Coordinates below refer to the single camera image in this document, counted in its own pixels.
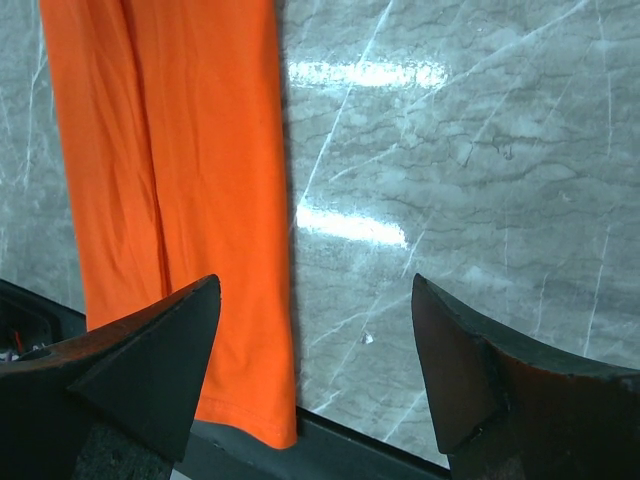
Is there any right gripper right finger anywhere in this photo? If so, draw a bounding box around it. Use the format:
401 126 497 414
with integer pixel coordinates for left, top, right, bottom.
411 276 639 479

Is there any black base crossbar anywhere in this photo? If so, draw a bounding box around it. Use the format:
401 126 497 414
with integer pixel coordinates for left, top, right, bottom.
0 278 451 480

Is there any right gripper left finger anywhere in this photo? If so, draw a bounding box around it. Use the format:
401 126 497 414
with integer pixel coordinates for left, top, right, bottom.
1 275 221 479

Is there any orange t shirt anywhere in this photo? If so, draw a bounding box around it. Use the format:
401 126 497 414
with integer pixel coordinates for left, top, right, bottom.
39 1 297 449

